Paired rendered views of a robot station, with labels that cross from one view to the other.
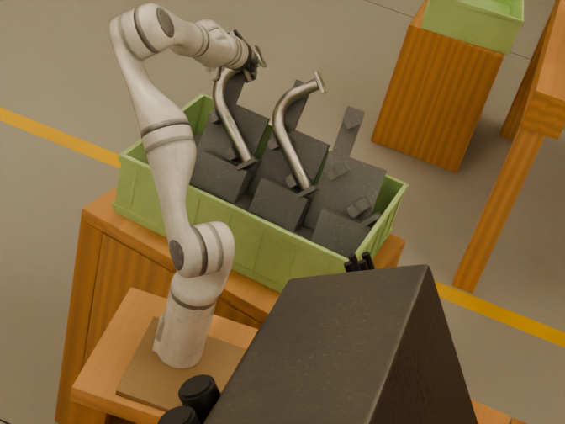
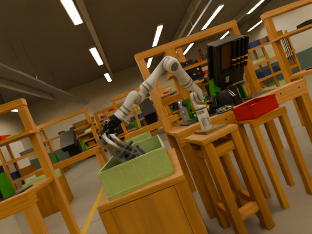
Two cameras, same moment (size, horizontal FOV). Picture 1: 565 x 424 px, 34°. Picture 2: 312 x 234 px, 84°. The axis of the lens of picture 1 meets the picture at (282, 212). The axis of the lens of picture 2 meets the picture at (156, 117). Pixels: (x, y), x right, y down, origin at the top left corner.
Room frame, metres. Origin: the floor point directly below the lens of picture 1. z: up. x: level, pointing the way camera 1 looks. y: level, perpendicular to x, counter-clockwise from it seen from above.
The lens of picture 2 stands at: (2.13, 1.36, 1.16)
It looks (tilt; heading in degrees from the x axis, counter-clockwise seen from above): 2 degrees down; 252
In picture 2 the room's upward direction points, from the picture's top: 22 degrees counter-clockwise
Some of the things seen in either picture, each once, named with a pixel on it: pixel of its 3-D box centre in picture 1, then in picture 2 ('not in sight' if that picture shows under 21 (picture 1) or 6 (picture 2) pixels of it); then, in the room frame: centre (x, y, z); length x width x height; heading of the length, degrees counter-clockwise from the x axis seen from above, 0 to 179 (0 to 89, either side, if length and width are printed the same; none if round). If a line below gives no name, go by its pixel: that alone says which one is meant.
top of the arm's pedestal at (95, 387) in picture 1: (176, 364); (209, 133); (1.36, 0.12, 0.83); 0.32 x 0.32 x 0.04; 86
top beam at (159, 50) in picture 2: not in sight; (187, 41); (0.66, -0.66, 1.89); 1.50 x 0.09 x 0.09; 170
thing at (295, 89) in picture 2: not in sight; (242, 111); (0.76, -0.09, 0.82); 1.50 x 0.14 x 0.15; 170
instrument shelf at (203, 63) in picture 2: not in sight; (198, 65); (0.66, -0.62, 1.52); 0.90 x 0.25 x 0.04; 170
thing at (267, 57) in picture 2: not in sight; (265, 68); (-4.34, -3.60, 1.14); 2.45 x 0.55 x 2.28; 170
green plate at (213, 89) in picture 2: not in sight; (214, 87); (0.80, -0.32, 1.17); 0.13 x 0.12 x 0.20; 170
